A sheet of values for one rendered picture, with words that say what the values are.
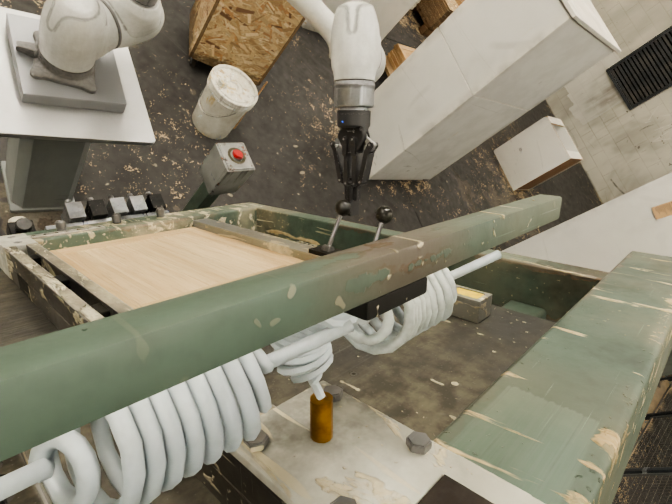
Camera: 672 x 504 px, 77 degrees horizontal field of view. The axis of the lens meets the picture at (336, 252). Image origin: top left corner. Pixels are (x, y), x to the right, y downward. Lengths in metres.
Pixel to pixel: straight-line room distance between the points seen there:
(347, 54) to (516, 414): 0.77
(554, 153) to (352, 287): 5.44
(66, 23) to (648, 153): 8.14
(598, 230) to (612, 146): 4.64
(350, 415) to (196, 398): 0.17
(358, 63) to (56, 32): 0.94
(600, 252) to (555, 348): 3.76
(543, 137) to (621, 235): 1.89
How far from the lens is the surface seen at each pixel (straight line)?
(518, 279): 0.98
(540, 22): 2.95
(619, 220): 4.19
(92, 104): 1.72
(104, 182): 2.48
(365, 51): 0.96
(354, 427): 0.33
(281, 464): 0.30
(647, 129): 8.68
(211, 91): 2.67
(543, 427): 0.38
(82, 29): 1.56
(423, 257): 0.22
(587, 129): 8.89
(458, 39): 3.18
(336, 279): 0.17
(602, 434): 0.39
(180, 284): 0.90
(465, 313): 0.77
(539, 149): 5.65
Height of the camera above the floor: 2.06
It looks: 44 degrees down
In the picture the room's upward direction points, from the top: 56 degrees clockwise
